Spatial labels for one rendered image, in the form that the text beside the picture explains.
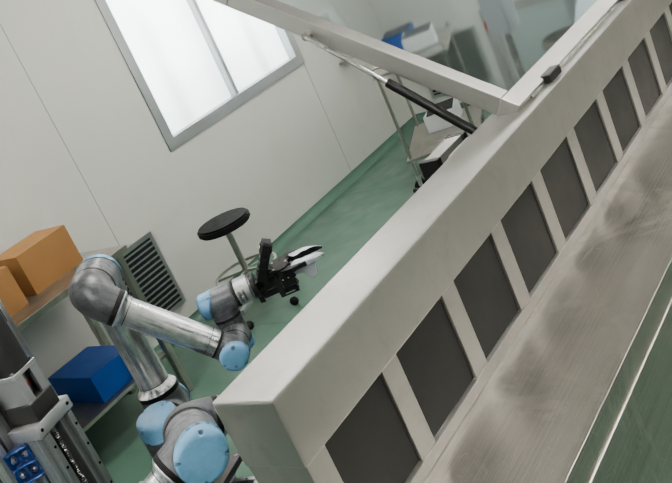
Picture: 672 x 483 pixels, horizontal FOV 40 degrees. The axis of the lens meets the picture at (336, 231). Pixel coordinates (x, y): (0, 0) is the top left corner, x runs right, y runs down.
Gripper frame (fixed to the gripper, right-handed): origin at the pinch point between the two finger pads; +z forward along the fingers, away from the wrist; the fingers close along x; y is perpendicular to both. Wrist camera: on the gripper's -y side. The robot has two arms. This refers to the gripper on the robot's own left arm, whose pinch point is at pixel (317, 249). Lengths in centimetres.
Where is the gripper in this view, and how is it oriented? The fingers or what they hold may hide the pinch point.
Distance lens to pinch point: 248.1
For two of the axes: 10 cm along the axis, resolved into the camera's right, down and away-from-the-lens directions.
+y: 3.7, 8.2, 4.4
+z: 9.1, -4.0, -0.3
